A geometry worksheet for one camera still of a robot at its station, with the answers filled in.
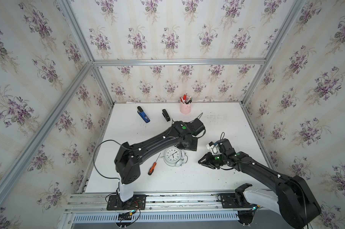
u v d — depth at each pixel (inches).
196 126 23.7
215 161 28.6
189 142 25.6
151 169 32.7
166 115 42.4
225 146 26.6
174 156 33.8
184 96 42.3
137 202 28.5
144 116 42.1
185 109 43.3
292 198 15.8
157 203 28.9
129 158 19.1
